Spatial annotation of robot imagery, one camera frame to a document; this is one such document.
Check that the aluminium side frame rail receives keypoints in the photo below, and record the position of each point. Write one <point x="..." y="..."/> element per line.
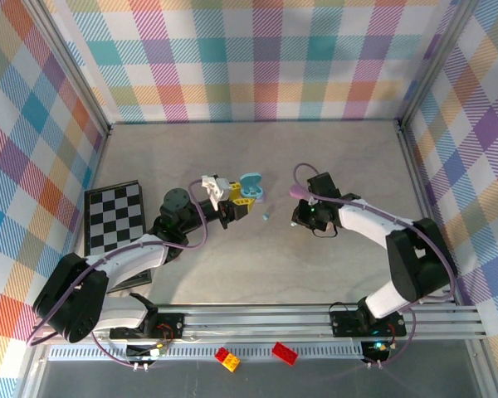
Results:
<point x="421" y="190"/>

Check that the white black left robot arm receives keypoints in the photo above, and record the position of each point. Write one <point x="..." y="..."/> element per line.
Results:
<point x="124" y="261"/>

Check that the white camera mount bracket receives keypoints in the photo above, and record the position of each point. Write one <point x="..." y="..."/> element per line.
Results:
<point x="209" y="182"/>

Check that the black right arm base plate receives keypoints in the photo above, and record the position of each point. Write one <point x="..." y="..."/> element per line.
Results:
<point x="344" y="325"/>

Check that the aluminium corner post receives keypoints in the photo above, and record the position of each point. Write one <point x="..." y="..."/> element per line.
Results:
<point x="433" y="62"/>
<point x="72" y="66"/>

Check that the black controller board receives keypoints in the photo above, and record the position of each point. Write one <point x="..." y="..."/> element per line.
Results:
<point x="379" y="348"/>
<point x="145" y="351"/>

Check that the small red toy brick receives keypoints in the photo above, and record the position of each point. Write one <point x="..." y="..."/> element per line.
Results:
<point x="221" y="353"/>

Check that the yellow orange toy brick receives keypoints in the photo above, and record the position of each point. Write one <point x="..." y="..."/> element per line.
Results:
<point x="232" y="362"/>

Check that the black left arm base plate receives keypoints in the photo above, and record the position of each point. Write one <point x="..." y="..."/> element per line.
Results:
<point x="166" y="325"/>

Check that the blue earbud charging case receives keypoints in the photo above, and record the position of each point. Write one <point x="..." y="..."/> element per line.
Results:
<point x="252" y="184"/>

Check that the aluminium front frame rail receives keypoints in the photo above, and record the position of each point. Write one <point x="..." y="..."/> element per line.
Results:
<point x="253" y="321"/>

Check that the purple round disc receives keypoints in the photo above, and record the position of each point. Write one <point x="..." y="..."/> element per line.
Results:
<point x="296" y="192"/>

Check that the black white chessboard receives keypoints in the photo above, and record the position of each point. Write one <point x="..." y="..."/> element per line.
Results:
<point x="108" y="215"/>

